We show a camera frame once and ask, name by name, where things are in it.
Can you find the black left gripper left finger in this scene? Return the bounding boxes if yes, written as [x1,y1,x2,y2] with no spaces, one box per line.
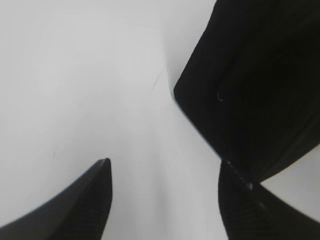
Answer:
[0,158,112,240]

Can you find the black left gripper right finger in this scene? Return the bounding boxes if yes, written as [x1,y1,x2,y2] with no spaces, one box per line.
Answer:
[218,161,320,240]

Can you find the black bag with brown handles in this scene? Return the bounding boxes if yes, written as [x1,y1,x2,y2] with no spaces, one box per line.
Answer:
[173,0,320,182]

